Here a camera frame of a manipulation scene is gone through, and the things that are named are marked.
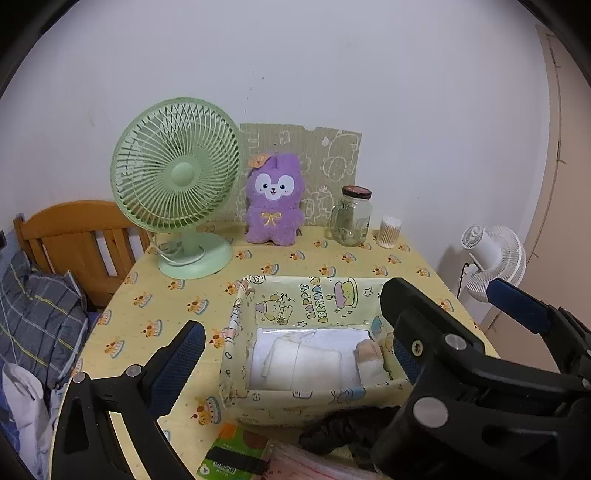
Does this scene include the black cloth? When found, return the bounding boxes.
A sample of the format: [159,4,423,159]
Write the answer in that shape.
[299,405,402,457]

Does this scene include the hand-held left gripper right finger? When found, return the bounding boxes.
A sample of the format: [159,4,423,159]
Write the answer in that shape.
[372,342,591,480]

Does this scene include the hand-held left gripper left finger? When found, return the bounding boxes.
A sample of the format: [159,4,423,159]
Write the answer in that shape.
[48,320,206,480]

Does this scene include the yellow printed fabric storage box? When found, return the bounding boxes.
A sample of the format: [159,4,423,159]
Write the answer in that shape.
[218,274,416,425]

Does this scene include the purple plush bunny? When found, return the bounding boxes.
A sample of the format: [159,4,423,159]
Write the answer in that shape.
[244,153,306,245]

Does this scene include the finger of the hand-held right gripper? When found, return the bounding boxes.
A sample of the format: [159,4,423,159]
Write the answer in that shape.
[487,276,591,372]
[379,276,591,401]

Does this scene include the white standing fan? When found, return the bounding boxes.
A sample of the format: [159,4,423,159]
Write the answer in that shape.
[460,224,527,304]

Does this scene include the beige rolled sock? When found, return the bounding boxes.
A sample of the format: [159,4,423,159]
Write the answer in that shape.
[354,340,391,387]

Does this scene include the green desk fan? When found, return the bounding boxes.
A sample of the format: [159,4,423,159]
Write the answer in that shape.
[110,97,244,281]

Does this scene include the grey plaid pillow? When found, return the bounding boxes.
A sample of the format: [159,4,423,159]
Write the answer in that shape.
[0,249,89,389]

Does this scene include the black fan cable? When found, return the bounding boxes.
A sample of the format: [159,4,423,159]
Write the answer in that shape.
[456,261,477,297]

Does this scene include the green printed cardboard sheet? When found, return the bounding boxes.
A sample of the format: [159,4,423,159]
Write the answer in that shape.
[229,122,362,228]

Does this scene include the green tissue packet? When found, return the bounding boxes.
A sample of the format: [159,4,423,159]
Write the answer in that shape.
[196,424,271,479]

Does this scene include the yellow printed tablecloth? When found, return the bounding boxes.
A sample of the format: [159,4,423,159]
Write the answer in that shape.
[48,220,502,480]

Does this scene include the white folded towel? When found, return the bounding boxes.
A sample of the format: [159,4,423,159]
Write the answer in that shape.
[252,327,372,392]

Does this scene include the cotton swab container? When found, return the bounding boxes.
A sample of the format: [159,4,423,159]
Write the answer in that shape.
[378,215,403,250]

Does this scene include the wooden bed headboard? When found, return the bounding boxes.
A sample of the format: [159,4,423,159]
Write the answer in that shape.
[13,200,154,311]

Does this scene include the beige door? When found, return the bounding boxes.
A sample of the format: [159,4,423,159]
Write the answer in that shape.
[488,23,591,363]

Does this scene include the glass jar with dark lid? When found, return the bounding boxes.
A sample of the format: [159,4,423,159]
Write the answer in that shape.
[329,185,373,247]

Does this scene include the white cloth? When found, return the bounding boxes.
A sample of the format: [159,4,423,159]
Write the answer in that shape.
[0,361,57,480]

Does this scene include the clear plastic bag pink contents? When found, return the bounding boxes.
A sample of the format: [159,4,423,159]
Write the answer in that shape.
[257,442,376,480]

